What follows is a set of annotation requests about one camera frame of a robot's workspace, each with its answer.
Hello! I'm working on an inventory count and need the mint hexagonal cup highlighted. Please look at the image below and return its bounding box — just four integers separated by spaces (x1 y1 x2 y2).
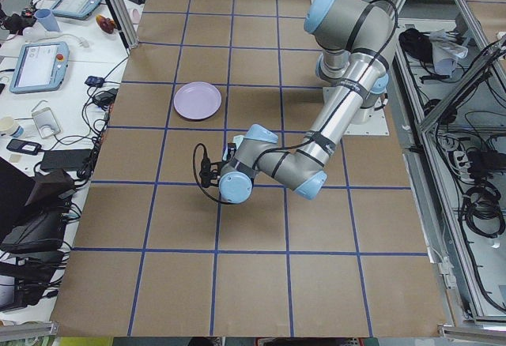
232 135 244 147

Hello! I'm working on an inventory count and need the lilac round plate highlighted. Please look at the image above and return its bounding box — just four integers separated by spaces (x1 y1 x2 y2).
174 81 221 121

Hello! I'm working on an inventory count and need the white paper cup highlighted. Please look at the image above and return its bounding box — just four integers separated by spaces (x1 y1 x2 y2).
0 116 24 137

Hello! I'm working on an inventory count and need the light blue plastic cup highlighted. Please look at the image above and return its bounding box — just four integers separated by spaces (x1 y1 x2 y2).
34 8 61 32

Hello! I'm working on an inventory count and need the small blue usb device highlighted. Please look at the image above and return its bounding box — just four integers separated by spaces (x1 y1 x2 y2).
85 76 105 88

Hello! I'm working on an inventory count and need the pink white mug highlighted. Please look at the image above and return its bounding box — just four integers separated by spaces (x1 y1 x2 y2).
129 8 141 24

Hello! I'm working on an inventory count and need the red yellow mango toy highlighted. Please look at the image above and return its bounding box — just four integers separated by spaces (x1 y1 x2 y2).
95 15 116 34

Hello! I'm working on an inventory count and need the silver metal tin box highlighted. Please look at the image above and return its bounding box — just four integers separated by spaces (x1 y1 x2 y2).
32 107 62 139

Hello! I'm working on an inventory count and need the lower blue teach pendant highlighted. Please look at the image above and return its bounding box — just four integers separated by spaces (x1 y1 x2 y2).
9 42 70 94

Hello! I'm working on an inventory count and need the blue teach pendant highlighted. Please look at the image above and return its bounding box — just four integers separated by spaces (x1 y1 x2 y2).
9 42 70 94
51 0 102 20

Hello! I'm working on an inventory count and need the upper blue teach pendant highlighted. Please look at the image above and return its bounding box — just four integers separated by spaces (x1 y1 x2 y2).
51 0 102 20

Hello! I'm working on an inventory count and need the aluminium frame post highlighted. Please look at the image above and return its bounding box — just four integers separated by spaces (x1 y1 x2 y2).
105 0 138 50

